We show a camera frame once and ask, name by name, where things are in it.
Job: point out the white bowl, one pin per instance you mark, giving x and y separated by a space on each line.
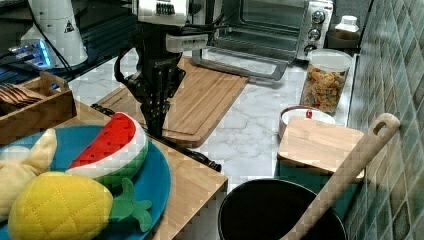
302 111

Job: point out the white cap bottle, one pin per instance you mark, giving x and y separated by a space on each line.
347 23

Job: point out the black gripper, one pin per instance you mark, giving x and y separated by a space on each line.
158 75

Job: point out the blue plate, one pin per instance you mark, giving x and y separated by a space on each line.
71 141

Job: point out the wooden tea box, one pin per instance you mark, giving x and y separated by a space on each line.
34 106

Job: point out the clear cereal jar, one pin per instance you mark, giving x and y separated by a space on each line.
325 79

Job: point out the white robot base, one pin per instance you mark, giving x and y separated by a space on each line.
55 34

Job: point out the plush banana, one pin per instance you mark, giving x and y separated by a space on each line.
17 173

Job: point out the dark glass jar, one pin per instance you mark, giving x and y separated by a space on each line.
342 39

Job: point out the wooden spoon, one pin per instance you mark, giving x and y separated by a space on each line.
382 129

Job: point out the black utensil holder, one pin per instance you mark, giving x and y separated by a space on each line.
262 209

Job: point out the bamboo cutting board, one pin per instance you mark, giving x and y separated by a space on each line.
202 100

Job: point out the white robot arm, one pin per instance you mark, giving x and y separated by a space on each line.
197 20

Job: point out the plush pineapple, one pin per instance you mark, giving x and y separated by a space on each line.
59 206

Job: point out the stainless steel toaster oven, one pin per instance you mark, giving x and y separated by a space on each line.
276 32

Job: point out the plush watermelon slice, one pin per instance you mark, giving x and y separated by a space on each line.
117 152

